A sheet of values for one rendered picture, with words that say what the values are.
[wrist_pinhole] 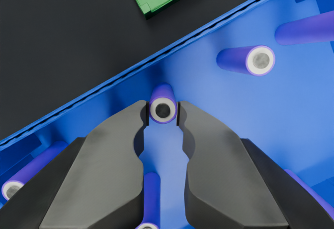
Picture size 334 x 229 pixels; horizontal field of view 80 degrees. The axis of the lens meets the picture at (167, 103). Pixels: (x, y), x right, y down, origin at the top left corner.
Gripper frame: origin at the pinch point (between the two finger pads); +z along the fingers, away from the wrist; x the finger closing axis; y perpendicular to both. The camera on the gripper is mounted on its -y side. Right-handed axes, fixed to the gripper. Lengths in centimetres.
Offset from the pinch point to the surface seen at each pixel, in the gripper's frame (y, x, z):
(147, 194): 8.9, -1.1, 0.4
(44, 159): 5.8, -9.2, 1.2
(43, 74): 15, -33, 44
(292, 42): -2.9, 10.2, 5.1
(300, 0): -5.9, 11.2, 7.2
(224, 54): -2.0, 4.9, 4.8
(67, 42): 7, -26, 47
